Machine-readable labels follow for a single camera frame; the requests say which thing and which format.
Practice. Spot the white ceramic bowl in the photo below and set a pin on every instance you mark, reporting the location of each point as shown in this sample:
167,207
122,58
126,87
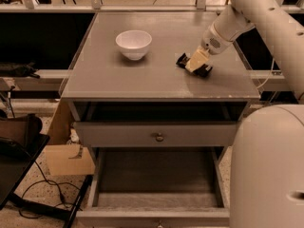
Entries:
133,44

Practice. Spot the brown bag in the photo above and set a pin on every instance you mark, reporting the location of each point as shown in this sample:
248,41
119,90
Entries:
20,131

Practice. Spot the grey wooden drawer cabinet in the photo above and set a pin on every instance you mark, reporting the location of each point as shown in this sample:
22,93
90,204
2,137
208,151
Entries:
106,87

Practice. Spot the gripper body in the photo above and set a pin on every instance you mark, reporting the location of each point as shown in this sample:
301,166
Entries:
214,44

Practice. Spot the grey upper drawer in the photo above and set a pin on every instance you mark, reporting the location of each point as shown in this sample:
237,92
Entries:
143,134

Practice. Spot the grey open lower drawer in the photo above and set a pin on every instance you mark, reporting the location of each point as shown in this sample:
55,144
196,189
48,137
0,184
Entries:
156,188

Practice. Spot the cardboard box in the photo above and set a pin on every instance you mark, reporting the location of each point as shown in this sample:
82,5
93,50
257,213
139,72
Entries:
64,152

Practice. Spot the black object on rail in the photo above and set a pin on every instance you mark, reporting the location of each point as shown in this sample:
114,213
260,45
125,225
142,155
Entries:
8,69

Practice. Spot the round brass drawer knob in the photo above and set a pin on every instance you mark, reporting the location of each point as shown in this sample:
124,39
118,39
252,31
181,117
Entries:
159,137

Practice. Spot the metal frame rail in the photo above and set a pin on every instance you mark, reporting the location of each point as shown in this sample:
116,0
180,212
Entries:
126,8

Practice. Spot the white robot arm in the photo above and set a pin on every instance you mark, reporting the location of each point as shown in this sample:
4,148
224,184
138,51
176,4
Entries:
267,165

